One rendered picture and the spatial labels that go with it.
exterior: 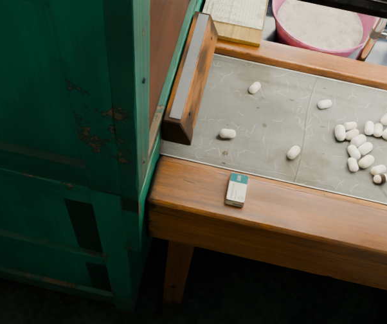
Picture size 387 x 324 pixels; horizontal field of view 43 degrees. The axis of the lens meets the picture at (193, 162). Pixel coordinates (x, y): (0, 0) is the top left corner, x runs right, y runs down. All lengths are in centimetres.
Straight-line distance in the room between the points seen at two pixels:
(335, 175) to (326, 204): 9
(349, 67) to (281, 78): 16
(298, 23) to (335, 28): 10
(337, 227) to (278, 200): 12
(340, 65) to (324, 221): 40
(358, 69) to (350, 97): 7
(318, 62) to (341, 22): 19
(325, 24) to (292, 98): 27
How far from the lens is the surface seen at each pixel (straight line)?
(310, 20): 132
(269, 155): 103
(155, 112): 89
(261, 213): 93
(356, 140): 108
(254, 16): 122
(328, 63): 119
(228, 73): 114
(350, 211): 99
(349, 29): 135
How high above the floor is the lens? 159
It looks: 59 degrees down
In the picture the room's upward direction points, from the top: 9 degrees clockwise
